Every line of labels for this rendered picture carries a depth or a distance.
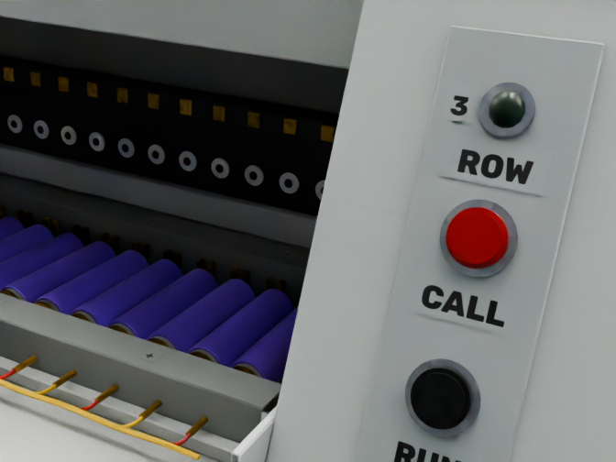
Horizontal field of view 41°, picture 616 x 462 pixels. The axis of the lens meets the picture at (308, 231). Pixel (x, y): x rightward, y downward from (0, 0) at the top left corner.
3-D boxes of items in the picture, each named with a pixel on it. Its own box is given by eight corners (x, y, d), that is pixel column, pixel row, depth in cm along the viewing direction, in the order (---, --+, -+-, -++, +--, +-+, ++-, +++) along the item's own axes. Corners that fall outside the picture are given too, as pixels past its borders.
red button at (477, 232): (499, 275, 21) (512, 214, 21) (438, 260, 22) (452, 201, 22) (505, 274, 22) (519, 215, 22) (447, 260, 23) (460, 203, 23)
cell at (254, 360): (332, 340, 38) (263, 410, 33) (297, 329, 39) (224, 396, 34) (335, 304, 38) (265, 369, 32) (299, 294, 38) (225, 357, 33)
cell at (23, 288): (117, 277, 43) (27, 328, 38) (90, 269, 44) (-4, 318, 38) (116, 245, 42) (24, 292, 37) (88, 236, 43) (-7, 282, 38)
